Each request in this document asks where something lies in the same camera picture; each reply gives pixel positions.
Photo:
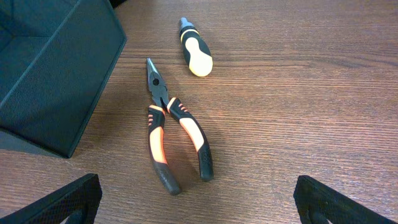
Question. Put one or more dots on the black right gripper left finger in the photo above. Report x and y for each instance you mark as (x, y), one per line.
(76, 202)

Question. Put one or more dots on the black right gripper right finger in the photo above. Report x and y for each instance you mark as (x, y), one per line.
(319, 204)

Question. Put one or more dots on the black cardboard box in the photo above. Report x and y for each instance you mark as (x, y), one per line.
(56, 58)

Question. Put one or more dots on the black yellow screwdriver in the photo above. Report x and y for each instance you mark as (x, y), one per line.
(195, 51)

